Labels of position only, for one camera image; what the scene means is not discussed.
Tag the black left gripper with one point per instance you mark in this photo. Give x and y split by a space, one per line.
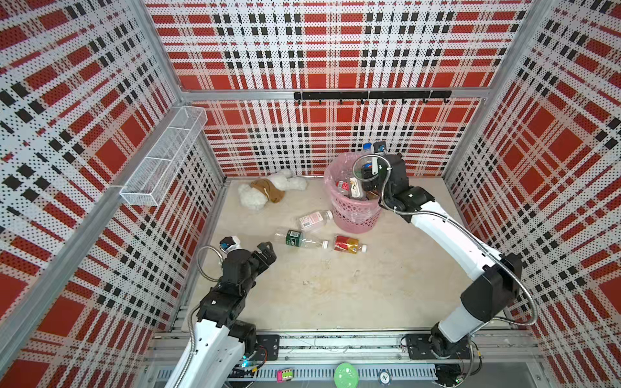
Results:
268 255

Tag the clear bottle green label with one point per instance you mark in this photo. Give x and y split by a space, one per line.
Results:
294 238

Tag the clear bottle pink label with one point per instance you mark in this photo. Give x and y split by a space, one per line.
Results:
315 220

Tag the red yellow label bottle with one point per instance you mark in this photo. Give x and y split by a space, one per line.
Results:
349 245

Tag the pepsi label clear bottle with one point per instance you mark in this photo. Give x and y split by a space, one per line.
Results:
367 168

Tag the white label tea bottle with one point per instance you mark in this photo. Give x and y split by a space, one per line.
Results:
356 191

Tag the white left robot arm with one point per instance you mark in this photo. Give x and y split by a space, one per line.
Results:
218 340

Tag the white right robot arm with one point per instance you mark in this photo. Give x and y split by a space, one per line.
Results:
496 278

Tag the pink perforated waste bin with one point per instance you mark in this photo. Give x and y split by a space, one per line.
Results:
351 213

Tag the clear plastic bin liner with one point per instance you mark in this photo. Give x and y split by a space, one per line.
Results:
339 169

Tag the white plush toy brown scarf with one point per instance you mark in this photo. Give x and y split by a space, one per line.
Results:
272 189

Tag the pink small device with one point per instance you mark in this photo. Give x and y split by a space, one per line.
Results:
285 375

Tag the green round button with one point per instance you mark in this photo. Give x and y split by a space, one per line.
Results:
346 376

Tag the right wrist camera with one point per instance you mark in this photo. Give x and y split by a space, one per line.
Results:
378 164

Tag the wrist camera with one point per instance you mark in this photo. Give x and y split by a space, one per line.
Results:
229 244
378 164

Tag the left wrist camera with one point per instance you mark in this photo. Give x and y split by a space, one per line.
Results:
229 244

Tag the black wall hook rail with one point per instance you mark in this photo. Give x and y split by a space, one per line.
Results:
373 95

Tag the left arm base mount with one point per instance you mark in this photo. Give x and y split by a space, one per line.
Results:
258 349

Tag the white wire mesh shelf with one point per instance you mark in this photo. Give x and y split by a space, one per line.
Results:
174 138

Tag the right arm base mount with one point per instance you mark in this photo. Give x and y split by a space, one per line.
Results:
434 346

